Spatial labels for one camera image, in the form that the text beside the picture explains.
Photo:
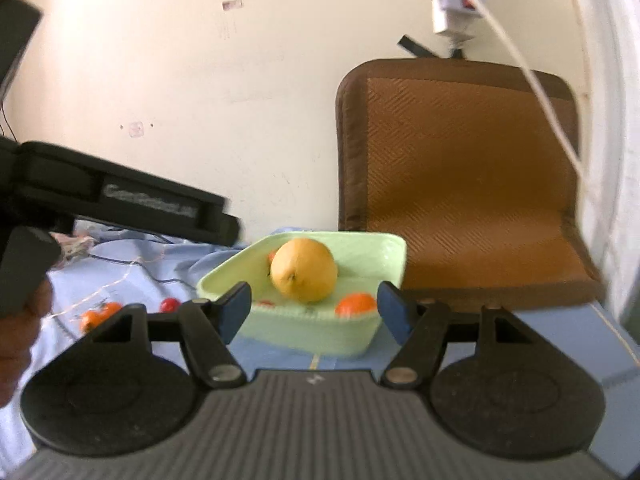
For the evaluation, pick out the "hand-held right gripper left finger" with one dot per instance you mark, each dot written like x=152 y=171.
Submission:
x=232 y=311

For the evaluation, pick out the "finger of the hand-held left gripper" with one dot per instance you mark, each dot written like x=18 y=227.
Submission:
x=212 y=220

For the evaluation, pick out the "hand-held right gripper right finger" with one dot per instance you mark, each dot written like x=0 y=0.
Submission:
x=392 y=316

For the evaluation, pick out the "small red tomato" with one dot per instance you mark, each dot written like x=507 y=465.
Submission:
x=170 y=305

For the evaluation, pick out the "light green plastic basket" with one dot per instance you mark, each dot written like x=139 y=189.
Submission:
x=310 y=332

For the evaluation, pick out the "small orange tangerine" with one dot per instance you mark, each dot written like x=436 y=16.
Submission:
x=112 y=309
x=356 y=305
x=90 y=321
x=272 y=258

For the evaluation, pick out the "person's left hand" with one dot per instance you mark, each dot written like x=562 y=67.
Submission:
x=20 y=350

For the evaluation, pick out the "large yellow citrus fruit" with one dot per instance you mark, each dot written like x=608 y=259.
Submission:
x=304 y=270

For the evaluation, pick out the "black box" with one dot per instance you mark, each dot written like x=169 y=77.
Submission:
x=15 y=35

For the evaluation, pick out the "blue striped bedsheet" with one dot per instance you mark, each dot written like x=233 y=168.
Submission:
x=550 y=340

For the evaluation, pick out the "brown woven mat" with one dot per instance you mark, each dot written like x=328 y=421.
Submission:
x=450 y=160

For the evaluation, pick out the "black tape strip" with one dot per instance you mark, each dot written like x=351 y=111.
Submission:
x=417 y=46

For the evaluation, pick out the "small pink wall sticker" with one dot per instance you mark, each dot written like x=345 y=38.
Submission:
x=136 y=129
x=232 y=4

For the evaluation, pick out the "white window frame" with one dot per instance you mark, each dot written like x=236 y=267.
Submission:
x=615 y=110

